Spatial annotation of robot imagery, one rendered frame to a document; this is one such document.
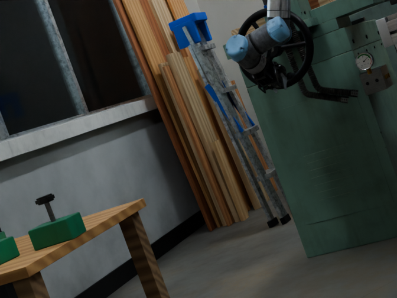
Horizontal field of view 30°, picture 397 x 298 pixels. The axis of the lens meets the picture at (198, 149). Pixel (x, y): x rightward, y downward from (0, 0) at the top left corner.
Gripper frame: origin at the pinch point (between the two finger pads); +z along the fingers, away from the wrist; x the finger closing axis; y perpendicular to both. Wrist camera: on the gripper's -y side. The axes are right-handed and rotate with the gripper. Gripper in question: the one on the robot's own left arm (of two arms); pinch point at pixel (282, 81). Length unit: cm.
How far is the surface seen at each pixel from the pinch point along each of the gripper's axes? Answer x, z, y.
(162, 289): -26, -46, 75
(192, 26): -70, 66, -85
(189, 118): -107, 118, -64
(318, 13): 13.1, 11.1, -28.1
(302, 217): -19, 47, 34
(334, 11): 19.0, 11.9, -26.7
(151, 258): -26, -50, 67
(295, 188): -18, 41, 24
